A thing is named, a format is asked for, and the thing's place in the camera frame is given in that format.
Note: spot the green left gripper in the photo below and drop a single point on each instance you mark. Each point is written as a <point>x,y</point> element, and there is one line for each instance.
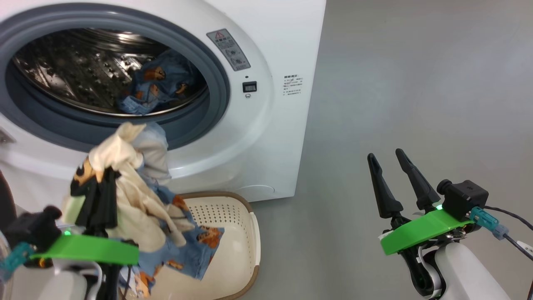
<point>83,250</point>

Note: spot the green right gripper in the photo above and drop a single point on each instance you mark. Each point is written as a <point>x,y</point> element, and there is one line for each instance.
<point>416,233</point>

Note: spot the cream printed garment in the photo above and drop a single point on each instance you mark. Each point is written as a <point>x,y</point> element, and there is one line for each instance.
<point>137,208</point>

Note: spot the blue cartoon print garment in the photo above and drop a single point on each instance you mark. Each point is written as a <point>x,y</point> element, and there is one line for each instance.
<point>166,83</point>

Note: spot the stainless steel washing machine drum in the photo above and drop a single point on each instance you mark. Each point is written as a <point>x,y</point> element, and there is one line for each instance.
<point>75,71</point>

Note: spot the white front-load washing machine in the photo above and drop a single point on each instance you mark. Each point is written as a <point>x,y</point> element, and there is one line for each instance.
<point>270,146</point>

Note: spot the cream perforated laundry basket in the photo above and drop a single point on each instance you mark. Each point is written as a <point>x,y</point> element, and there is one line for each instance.
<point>233,233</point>

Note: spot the printed instruction text label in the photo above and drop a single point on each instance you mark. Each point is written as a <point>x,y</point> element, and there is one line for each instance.
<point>292,84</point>

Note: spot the grey warning sticker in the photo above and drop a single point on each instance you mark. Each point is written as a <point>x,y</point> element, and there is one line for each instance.
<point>229,50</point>

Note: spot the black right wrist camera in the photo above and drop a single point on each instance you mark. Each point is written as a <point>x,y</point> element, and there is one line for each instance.
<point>464,198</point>

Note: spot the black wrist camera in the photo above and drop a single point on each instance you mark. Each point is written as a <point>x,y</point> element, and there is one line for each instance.
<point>464,198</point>
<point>33,227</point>

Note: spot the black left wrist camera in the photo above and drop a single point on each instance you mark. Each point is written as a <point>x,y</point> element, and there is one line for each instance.
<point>33,227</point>

